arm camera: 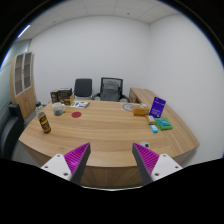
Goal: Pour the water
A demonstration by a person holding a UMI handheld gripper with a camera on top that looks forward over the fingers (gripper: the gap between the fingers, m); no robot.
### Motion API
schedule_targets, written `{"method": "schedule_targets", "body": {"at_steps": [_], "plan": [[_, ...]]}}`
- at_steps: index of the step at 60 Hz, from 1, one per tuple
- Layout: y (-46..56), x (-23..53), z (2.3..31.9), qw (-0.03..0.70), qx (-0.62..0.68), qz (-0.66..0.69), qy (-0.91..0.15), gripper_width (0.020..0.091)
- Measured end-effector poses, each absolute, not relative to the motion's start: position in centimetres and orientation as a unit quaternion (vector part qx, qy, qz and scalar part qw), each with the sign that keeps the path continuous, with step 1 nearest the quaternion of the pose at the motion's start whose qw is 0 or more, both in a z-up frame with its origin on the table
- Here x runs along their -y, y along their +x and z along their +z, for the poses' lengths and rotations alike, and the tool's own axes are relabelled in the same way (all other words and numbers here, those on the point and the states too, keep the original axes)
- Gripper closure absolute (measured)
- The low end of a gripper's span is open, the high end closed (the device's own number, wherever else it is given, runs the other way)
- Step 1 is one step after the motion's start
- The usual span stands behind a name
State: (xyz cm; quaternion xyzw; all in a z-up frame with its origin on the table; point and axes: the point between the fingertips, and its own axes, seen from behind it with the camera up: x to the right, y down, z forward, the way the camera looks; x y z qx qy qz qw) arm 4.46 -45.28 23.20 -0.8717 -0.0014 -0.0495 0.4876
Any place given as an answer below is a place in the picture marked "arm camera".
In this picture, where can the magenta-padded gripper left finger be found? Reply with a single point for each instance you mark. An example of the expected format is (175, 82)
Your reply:
(56, 165)

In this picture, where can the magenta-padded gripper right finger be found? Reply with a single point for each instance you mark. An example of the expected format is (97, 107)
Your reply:
(165, 166)

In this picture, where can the clear black-capped drink bottle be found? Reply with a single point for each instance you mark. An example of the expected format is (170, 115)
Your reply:
(44, 124)

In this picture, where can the small white round device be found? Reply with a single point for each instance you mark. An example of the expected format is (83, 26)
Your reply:
(145, 144)

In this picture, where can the small blue pack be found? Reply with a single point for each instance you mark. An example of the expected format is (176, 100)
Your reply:
(153, 128)

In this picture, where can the green flat box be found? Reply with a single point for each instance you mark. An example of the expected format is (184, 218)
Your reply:
(163, 124)

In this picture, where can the small yellow pack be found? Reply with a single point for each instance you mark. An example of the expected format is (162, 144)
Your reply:
(151, 119)

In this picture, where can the flat round red coaster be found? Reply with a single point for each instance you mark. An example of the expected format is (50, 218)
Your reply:
(76, 114)

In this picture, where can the white and grey mug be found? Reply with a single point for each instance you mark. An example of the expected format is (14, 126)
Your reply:
(58, 108)

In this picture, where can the black leather sofa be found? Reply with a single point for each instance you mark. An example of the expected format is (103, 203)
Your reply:
(10, 131)

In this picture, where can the purple standing sign card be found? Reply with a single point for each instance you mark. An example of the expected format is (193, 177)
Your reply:
(157, 106)

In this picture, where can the small orange box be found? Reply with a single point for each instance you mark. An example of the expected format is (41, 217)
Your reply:
(138, 111)

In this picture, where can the brown flat carton box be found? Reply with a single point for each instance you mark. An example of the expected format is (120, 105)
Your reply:
(67, 100)

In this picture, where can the round grey paper disc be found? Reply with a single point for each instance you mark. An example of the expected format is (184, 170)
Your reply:
(127, 107)

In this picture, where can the wooden cabinet with glass doors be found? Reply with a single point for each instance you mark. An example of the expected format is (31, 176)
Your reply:
(28, 100)

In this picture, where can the wooden side desk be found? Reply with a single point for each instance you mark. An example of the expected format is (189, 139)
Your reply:
(138, 94)

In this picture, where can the black solid-back office chair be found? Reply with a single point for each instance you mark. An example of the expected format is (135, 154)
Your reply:
(82, 87)

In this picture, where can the grey backpack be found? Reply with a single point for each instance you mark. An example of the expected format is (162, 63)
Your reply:
(110, 91)

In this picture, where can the ceiling strip light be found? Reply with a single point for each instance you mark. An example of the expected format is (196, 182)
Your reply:
(24, 31)

